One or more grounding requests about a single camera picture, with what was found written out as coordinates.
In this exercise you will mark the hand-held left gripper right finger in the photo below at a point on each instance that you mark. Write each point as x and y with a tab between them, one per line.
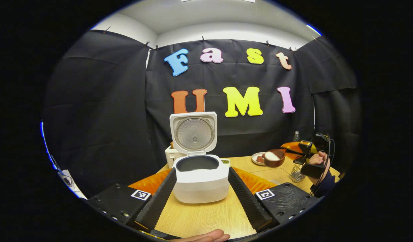
246	201

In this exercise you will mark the white printed panel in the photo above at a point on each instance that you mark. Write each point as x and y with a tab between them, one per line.
70	185

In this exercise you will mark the brown wooden spoon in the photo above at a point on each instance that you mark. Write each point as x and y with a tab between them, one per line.
273	161

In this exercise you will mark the brown meat piece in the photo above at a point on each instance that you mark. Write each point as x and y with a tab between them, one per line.
259	158

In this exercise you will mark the white rice cooker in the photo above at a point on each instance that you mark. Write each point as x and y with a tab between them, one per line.
201	188

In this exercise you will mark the black backdrop cloth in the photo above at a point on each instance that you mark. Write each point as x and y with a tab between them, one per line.
102	117

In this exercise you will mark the small white dish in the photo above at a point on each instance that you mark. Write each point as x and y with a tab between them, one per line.
225	161

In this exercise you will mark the white toaster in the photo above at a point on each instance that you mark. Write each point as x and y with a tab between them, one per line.
170	158

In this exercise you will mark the white round plate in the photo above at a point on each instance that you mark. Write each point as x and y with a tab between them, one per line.
255	160

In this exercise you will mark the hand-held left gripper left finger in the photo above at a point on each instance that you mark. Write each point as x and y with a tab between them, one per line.
157	201

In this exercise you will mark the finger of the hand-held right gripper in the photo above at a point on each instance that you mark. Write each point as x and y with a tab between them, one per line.
292	148

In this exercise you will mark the ceiling light panel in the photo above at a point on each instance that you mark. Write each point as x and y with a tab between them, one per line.
219	1
314	29

